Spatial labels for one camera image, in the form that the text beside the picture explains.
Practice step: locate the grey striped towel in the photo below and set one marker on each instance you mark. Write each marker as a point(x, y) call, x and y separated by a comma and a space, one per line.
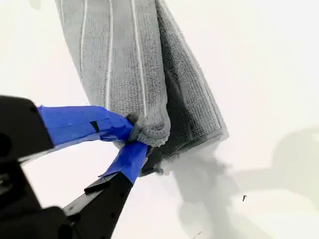
point(124, 62)

